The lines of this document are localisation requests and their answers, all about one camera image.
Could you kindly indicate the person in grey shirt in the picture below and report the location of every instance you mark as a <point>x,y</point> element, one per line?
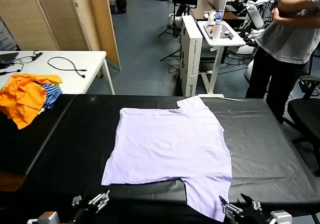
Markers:
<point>287,44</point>

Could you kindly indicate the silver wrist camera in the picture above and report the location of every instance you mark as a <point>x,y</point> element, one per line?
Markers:
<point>47,217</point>
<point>281,217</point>

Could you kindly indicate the clear water bottle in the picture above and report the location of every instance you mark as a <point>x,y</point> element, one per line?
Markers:
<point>219,15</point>

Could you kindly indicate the white standing desk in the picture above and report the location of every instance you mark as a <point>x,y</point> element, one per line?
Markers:
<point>217,59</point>

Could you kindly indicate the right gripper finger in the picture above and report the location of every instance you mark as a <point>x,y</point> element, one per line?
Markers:
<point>228,207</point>
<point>252,202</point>

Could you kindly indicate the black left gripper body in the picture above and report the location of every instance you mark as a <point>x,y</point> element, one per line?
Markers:
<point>80,216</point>

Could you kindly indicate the wooden partition screen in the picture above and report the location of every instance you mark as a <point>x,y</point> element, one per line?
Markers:
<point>50,16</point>

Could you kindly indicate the bare person forearm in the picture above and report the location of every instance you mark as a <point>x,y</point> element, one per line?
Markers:
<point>295,20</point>
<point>297,5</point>

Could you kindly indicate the lavender t-shirt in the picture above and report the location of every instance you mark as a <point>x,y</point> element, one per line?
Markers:
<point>170,144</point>

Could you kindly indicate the black laptop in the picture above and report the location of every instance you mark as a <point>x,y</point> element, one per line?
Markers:
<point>6,59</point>

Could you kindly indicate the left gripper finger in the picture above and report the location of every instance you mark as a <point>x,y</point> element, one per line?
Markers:
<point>98,201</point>
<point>77,201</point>

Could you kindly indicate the blue striped garment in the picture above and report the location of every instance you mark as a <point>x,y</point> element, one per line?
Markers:
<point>51,96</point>

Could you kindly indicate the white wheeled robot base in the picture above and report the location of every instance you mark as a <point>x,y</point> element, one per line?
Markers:
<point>246,49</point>

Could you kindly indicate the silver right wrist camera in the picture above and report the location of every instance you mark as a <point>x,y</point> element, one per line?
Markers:
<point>281,217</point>

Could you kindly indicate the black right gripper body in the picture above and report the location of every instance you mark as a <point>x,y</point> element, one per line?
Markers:
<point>247,216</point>

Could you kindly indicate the white humanoid robot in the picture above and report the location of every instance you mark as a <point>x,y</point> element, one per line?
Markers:
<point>256,16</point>

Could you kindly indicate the white tumbler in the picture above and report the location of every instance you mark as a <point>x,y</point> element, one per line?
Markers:
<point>216,31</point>

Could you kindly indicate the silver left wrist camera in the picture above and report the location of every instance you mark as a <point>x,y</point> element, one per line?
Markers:
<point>47,217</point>

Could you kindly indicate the black bin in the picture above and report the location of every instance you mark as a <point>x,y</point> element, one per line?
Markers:
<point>121,6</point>

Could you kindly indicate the black tripod stand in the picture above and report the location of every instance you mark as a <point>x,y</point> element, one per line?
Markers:
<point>173,29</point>

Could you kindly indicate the small white container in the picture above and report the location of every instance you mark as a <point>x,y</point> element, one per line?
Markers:
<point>211,19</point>

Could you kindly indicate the brown wooden desk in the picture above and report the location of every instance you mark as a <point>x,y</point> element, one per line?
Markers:
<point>200,12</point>

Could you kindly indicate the tall white cardboard box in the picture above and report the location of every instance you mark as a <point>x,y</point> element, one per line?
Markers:
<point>192,66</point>

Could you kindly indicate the black office chair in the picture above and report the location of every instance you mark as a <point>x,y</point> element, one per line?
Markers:
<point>305,109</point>

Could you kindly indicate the white table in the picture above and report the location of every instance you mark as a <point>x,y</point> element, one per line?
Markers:
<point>70,84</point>

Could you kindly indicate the orange garment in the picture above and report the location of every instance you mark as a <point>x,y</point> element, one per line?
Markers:
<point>22,96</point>

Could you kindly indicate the small white robot base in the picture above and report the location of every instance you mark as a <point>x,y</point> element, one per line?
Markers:
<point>175,20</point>

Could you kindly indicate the grey tray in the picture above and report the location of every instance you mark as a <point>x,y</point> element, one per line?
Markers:
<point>228,27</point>

